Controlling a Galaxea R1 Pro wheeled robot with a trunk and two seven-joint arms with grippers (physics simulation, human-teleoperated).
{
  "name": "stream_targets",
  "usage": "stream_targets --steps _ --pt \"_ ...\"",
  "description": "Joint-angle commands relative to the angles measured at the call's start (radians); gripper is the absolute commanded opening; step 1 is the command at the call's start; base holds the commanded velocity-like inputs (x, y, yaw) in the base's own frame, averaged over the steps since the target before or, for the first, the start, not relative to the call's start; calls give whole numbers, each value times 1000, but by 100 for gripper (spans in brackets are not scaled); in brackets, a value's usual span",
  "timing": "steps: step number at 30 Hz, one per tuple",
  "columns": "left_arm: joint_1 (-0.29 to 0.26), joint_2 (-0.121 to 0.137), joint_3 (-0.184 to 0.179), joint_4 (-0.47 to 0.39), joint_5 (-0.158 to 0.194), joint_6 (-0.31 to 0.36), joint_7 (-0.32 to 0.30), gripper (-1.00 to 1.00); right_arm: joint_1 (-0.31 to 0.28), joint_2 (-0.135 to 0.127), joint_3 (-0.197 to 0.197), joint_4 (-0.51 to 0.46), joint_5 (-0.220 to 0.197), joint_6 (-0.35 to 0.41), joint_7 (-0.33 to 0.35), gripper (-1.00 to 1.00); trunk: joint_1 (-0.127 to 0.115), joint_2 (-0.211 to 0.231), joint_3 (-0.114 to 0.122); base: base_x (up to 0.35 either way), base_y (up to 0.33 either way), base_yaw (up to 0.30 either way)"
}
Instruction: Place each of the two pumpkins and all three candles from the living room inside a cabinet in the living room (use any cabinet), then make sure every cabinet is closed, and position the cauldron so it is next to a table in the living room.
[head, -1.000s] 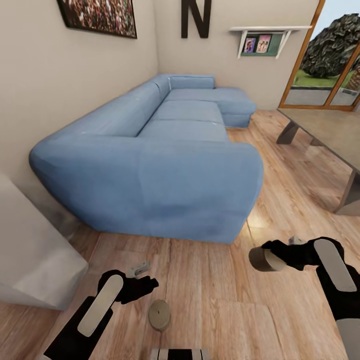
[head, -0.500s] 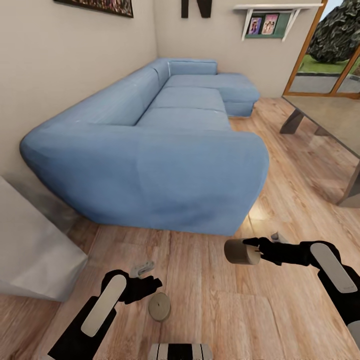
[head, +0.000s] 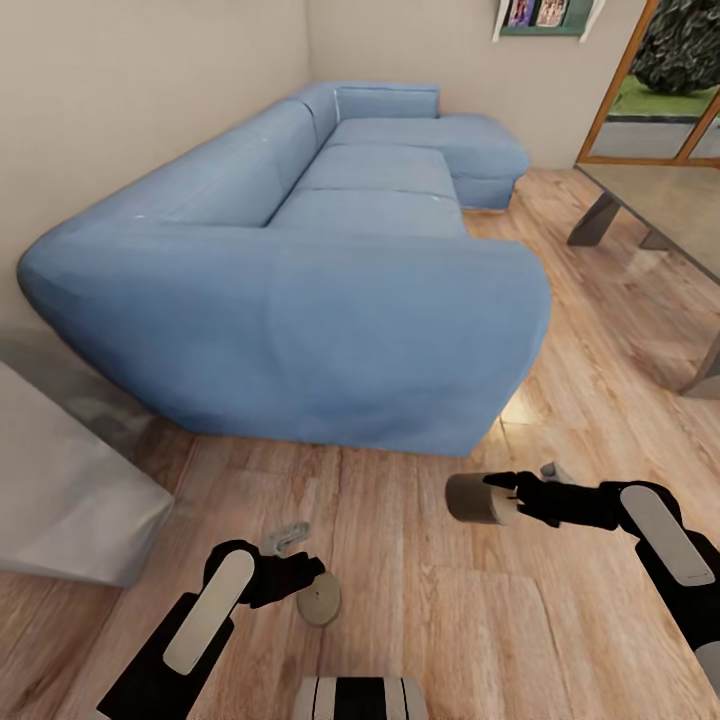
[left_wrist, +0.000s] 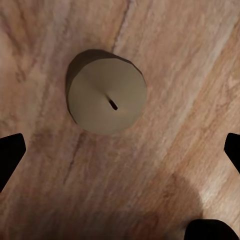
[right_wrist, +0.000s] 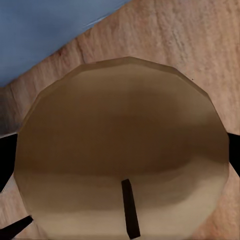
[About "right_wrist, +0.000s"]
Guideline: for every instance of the sofa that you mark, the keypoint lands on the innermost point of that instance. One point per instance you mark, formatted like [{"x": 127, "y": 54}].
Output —
[{"x": 31, "y": 30}]

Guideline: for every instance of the pillar candle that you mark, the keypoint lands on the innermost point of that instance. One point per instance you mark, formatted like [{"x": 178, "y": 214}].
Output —
[{"x": 121, "y": 149}]

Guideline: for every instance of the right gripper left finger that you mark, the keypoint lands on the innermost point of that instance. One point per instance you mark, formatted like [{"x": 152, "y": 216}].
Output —
[{"x": 7, "y": 158}]

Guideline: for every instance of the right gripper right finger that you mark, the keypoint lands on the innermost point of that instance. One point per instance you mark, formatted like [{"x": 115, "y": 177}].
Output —
[{"x": 234, "y": 151}]

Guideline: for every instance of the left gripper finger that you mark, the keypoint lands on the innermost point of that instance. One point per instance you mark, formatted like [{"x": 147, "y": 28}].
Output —
[{"x": 9, "y": 232}]

